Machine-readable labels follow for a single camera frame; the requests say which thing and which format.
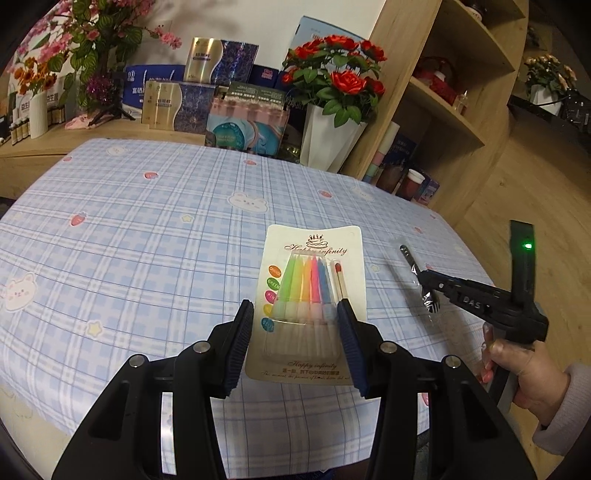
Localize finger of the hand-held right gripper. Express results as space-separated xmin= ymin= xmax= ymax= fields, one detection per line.
xmin=422 ymin=285 xmax=493 ymax=319
xmin=418 ymin=271 xmax=512 ymax=304

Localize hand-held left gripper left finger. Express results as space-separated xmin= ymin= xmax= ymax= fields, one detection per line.
xmin=53 ymin=299 xmax=256 ymax=480

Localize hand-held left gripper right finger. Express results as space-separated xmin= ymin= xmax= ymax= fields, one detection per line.
xmin=336 ymin=298 xmax=536 ymax=480

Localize cream plastic wrapper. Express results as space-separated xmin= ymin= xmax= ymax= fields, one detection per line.
xmin=244 ymin=224 xmax=370 ymax=382

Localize person's right forearm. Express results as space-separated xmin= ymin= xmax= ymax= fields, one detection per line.
xmin=531 ymin=362 xmax=591 ymax=457

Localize person's right hand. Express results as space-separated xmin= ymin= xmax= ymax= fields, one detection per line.
xmin=480 ymin=323 xmax=571 ymax=428

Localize small purple box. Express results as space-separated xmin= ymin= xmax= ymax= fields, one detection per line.
xmin=413 ymin=174 xmax=441 ymax=207

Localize red paper cup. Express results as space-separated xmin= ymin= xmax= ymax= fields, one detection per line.
xmin=397 ymin=168 xmax=426 ymax=202

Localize wooden shelf unit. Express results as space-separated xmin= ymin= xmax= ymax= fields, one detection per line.
xmin=339 ymin=0 xmax=530 ymax=232

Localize dark blue printed box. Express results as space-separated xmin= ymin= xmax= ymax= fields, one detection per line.
xmin=392 ymin=134 xmax=419 ymax=172

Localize stack of coloured paper cups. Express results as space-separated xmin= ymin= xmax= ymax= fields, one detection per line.
xmin=362 ymin=121 xmax=401 ymax=185

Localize red rose plant white pot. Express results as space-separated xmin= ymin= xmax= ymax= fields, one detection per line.
xmin=281 ymin=34 xmax=387 ymax=175

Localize black counter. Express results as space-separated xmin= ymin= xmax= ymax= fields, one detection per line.
xmin=508 ymin=90 xmax=591 ymax=136

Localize red basket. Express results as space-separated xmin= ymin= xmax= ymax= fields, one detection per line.
xmin=412 ymin=55 xmax=456 ymax=108

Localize pink flower plant white pot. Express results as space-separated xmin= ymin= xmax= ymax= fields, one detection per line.
xmin=524 ymin=53 xmax=579 ymax=117

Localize pink drink can pack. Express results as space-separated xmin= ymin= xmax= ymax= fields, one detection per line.
xmin=205 ymin=82 xmax=290 ymax=158

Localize low wooden cabinet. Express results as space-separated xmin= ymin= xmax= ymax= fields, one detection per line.
xmin=0 ymin=115 xmax=301 ymax=199

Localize black mini tripod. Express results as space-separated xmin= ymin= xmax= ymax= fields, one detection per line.
xmin=88 ymin=69 xmax=138 ymax=126

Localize small dark blue box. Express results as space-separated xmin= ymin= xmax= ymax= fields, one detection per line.
xmin=252 ymin=65 xmax=281 ymax=89

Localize blue and white box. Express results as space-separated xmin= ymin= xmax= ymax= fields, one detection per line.
xmin=124 ymin=65 xmax=186 ymax=123

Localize pink flat item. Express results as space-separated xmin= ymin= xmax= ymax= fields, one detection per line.
xmin=65 ymin=115 xmax=101 ymax=131

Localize upright gold blue gift box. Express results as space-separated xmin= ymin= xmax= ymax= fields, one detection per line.
xmin=185 ymin=37 xmax=259 ymax=87

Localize large light blue box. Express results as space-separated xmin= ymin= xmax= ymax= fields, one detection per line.
xmin=293 ymin=16 xmax=343 ymax=52

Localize orange flowers white ribbed vase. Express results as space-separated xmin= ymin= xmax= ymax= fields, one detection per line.
xmin=11 ymin=55 xmax=59 ymax=139

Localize row of small brown bottles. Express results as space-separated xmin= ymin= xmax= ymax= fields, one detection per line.
xmin=7 ymin=115 xmax=32 ymax=145

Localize pink blossom flower arrangement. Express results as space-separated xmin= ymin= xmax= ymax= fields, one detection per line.
xmin=9 ymin=0 xmax=183 ymax=116

